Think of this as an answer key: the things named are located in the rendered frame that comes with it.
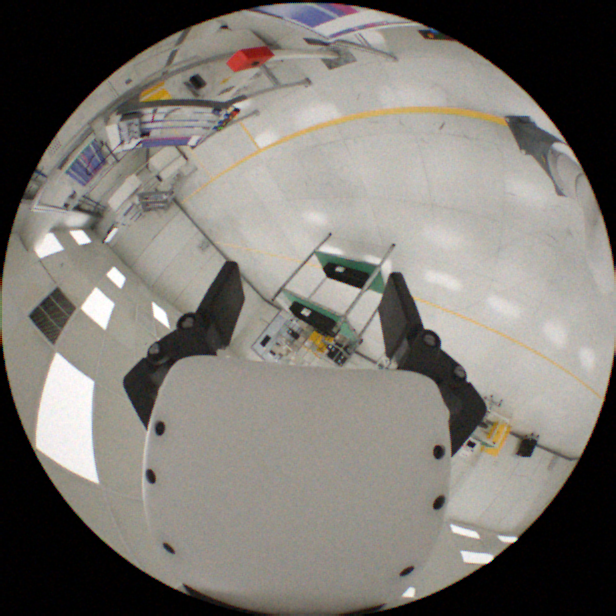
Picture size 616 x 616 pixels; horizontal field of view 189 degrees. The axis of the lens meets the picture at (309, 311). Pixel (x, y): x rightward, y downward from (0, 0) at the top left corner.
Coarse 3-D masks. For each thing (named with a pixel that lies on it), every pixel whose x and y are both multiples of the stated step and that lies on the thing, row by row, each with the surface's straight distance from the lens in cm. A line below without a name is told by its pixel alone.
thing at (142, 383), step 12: (144, 360) 11; (168, 360) 10; (132, 372) 11; (144, 372) 11; (156, 372) 10; (132, 384) 11; (144, 384) 10; (156, 384) 11; (132, 396) 10; (144, 396) 10; (156, 396) 11; (144, 408) 10; (144, 420) 10
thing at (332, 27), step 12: (276, 12) 82; (288, 12) 81; (300, 12) 81; (312, 12) 80; (324, 12) 80; (336, 12) 80; (348, 12) 79; (360, 12) 79; (372, 12) 79; (312, 24) 83; (324, 24) 83; (336, 24) 82; (348, 24) 82; (360, 24) 82; (372, 24) 81; (384, 24) 81; (336, 36) 86
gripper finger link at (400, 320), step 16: (400, 288) 11; (384, 304) 13; (400, 304) 10; (384, 320) 12; (400, 320) 10; (416, 320) 10; (384, 336) 12; (400, 336) 10; (416, 336) 10; (400, 352) 10; (432, 368) 10; (448, 368) 10
